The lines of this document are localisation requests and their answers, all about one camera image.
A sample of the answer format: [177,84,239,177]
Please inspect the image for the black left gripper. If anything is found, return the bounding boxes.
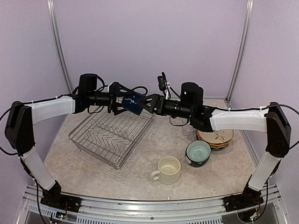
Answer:
[88,83,135,115]

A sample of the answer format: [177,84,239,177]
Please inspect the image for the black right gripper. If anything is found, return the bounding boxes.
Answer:
[136,93,194,119]

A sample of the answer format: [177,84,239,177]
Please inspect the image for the dark blue mug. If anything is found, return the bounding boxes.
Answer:
[121,86,148,115]

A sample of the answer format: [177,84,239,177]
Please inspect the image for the clear glass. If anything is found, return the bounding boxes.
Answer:
[182,125,195,138]

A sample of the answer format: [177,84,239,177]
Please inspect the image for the white ceramic mug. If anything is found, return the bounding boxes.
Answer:
[149,156,181,185]

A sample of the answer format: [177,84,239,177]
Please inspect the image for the navy white bowl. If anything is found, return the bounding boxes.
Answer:
[185,150,211,168]

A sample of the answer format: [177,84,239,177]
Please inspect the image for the yellow dotted plate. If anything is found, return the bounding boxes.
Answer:
[206,142,229,150]
[196,132,232,144]

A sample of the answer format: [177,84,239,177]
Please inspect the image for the cream bird pattern plate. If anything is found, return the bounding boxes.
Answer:
[196,130,234,144]

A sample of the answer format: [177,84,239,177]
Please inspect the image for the blue dotted plate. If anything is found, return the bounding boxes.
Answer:
[210,144,229,152]

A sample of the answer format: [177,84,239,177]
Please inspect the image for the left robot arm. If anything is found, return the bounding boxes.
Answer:
[5,73,134,208]

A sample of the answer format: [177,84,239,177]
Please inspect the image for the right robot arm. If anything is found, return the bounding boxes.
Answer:
[137,82,291,207]

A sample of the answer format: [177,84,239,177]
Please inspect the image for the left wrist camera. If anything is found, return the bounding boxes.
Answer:
[107,82,117,95]

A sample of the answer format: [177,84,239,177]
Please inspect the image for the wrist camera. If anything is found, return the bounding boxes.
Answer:
[107,82,117,95]
[157,71,171,99]

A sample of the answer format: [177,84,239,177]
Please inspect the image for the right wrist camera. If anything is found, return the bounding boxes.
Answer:
[157,71,171,99]

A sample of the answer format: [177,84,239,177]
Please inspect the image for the wire dish rack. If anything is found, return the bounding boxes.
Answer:
[69,107,155,170]

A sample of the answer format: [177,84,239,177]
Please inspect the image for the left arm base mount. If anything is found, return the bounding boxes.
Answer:
[41,181,82,213]

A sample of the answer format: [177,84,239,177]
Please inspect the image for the left aluminium frame post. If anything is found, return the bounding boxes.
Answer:
[47,0,73,93]

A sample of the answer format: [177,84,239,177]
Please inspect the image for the aluminium frame post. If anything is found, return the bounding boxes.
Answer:
[226,0,254,103]
[47,0,73,93]

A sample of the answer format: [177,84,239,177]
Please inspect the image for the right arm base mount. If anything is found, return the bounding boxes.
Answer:
[223,184,264,212]

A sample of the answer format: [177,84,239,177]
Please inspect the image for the aluminium front rail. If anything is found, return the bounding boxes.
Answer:
[14,184,288,224]

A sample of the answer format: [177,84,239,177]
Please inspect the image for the right aluminium frame post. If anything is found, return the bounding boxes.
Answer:
[226,0,254,103]

